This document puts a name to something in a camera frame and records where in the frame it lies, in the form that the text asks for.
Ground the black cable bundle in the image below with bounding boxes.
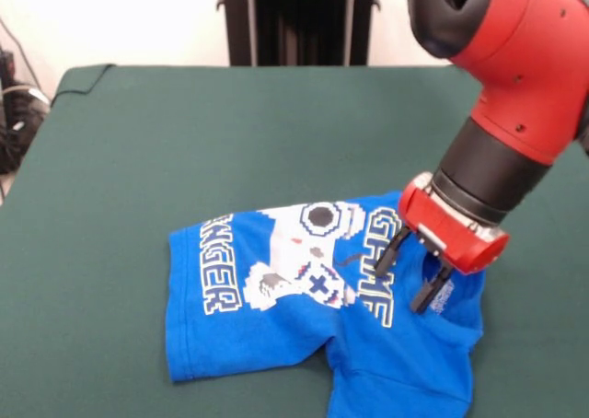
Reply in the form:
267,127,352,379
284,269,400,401
0,84,52,175

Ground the blue printed t-shirt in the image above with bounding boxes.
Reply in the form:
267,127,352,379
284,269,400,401
166,190,488,418

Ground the small black box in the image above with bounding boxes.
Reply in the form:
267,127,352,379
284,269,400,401
0,49,17,87

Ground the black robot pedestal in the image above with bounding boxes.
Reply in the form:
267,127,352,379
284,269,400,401
215,0,383,67

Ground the dark green table cloth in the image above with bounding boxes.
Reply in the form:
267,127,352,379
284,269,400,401
0,64,589,418

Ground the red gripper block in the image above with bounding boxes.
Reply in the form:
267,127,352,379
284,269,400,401
373,171,511,316

